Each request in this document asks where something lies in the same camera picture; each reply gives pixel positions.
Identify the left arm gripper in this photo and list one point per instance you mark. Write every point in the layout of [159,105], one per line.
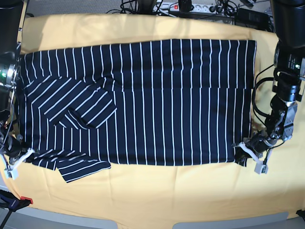
[257,144]

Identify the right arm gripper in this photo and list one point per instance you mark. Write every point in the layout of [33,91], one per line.
[14,150]

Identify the navy white striped T-shirt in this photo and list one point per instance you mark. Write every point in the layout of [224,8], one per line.
[138,105]

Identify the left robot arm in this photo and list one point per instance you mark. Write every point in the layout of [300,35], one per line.
[289,72]

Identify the blue red table clamp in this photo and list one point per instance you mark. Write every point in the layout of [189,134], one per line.
[12,203]

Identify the black clamp at right corner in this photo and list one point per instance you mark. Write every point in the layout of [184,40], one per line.
[301,213]

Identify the yellow table cloth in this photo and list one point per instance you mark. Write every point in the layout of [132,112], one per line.
[152,197]

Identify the black power adapter brick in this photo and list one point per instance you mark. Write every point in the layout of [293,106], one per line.
[251,19]

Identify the white power strip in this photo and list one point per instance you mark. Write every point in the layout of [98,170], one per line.
[194,8]

